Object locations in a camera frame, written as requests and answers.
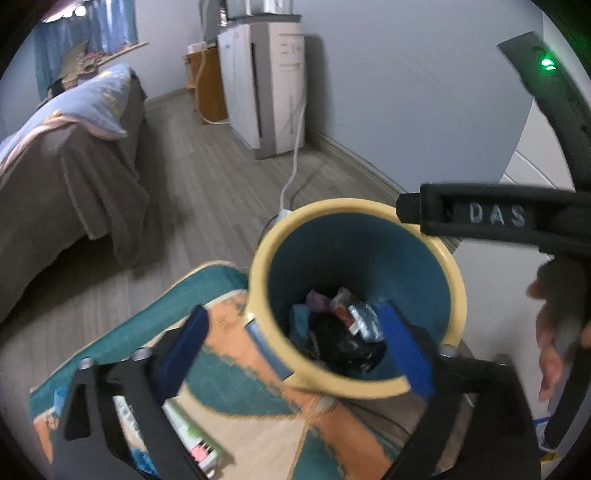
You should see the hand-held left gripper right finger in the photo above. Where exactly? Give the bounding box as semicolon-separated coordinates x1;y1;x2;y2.
375;302;542;480

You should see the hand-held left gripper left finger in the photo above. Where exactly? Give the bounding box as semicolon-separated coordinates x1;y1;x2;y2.
52;305;209;480

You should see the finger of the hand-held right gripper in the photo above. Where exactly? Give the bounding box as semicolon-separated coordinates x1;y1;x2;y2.
397;183;444;237

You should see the silver foil bag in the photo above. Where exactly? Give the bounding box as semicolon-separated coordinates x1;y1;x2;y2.
348;302;386;342

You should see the black plastic bag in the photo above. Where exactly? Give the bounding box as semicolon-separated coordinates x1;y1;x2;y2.
308;314;386;372

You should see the white red wrapper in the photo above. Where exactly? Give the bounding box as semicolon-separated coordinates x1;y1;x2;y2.
330;287;358;335

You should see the teal bucket with yellow rim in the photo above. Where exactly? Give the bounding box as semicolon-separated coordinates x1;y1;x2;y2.
247;198;467;400

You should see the person's right hand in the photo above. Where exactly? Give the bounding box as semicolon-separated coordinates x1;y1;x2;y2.
529;277;573;401

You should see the teal orange patterned mat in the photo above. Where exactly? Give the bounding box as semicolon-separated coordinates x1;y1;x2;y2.
28;261;462;480

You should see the white printed packet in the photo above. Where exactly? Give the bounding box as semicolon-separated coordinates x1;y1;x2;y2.
113;394;227;478

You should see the white air purifier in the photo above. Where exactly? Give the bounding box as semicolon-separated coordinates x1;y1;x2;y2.
217;14;306;161

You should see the bed with grey cover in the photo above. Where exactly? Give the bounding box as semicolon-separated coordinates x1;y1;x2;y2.
0;76;151;324

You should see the wooden cabinet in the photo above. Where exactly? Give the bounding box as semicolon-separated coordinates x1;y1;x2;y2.
187;42;229;125

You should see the light blue floral quilt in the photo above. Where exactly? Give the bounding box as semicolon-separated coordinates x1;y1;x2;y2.
0;64;134;164

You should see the black television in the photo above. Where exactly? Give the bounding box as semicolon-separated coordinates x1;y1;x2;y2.
198;0;228;42

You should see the checkered cloth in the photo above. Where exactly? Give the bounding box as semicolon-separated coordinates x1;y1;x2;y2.
76;53;114;75

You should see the brown pillow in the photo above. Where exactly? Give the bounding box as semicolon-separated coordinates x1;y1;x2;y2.
62;41;90;70

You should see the blue curtain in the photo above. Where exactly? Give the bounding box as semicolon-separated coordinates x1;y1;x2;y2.
34;7;139;100

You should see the white purifier power cable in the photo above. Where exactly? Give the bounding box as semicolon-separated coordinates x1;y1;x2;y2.
279;102;305;215

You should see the white television cable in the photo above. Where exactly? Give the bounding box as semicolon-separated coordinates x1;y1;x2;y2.
196;46;229;125

